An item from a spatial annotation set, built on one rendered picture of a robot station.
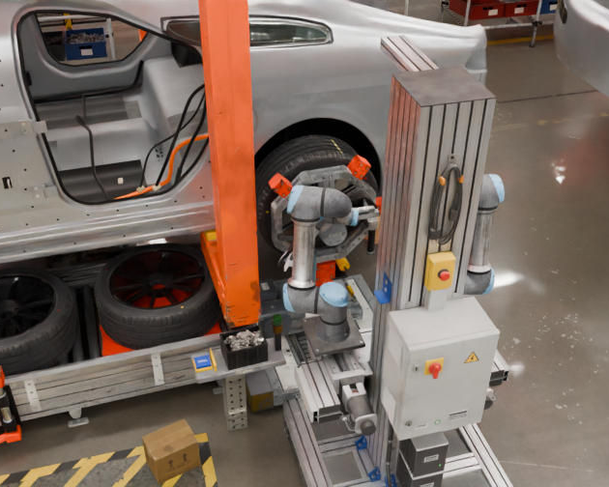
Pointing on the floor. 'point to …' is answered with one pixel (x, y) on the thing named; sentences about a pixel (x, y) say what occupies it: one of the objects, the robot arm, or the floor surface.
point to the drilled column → (235, 402)
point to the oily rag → (104, 252)
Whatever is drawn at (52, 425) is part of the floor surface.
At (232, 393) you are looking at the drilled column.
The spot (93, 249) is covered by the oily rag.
